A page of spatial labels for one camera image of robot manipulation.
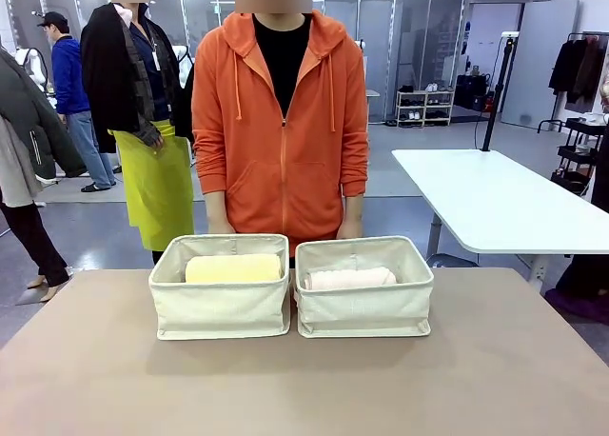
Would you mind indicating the wooden shoe rack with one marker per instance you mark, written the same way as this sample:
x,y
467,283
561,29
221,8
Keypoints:
x,y
425,107

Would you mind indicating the person in orange hoodie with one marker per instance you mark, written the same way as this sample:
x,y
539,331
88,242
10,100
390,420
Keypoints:
x,y
280,145

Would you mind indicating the person's left hand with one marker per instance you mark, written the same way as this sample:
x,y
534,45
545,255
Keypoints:
x,y
350,227

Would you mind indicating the person's right hand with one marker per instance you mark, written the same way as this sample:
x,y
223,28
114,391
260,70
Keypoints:
x,y
221,225

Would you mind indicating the purple cushion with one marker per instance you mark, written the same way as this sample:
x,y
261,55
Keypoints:
x,y
578,305

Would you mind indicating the yellow towel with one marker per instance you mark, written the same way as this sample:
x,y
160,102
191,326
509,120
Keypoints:
x,y
233,268

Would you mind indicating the person's right forearm orange sleeve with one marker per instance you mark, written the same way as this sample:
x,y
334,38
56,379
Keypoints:
x,y
209,169

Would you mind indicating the clothes rack with dark coats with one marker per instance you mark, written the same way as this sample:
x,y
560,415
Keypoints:
x,y
578,69

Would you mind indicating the person in dark puffer coat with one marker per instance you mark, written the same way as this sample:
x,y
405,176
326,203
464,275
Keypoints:
x,y
28,136

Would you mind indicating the white humanoid robot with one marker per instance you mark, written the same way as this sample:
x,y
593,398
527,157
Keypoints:
x,y
31,62
182,57

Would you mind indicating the white folding table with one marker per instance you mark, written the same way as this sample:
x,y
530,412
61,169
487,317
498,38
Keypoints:
x,y
499,198

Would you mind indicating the person's left forearm orange sleeve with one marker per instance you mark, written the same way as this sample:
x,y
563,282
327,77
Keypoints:
x,y
354,169

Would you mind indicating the black pole stand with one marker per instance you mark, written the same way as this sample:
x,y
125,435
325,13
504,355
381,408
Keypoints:
x,y
497,88

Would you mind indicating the black bags pile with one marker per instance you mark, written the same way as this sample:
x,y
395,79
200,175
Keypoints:
x,y
471,91

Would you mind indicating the pale pink towel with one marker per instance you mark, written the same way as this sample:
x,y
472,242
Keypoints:
x,y
349,279

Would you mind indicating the black utility cart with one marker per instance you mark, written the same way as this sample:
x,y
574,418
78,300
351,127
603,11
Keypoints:
x,y
578,155

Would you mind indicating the beige fabric basket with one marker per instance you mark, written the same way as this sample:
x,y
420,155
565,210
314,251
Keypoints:
x,y
223,307
366,312

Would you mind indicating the person in blue jacket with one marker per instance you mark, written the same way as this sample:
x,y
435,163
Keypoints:
x,y
71,84

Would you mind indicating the person black coat yellow apron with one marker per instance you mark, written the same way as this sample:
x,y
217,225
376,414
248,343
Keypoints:
x,y
143,122

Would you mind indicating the dark round floor base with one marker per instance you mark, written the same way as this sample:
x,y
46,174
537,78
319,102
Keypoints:
x,y
452,261

